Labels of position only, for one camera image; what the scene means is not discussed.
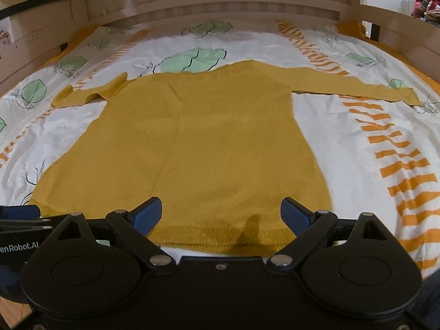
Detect mustard yellow knit sweater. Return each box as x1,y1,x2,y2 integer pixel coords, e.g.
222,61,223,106
31,61,420,255

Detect pile of red clothes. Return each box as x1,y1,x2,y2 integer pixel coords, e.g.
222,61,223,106
411,0,440,27

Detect white leaf-print duvet cover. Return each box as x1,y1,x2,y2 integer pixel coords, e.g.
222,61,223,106
1,20,439,276

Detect orange bed sheet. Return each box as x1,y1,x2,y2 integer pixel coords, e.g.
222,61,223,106
335,20,440,94

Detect light wooden bed frame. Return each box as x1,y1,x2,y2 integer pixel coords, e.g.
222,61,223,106
1,0,439,92

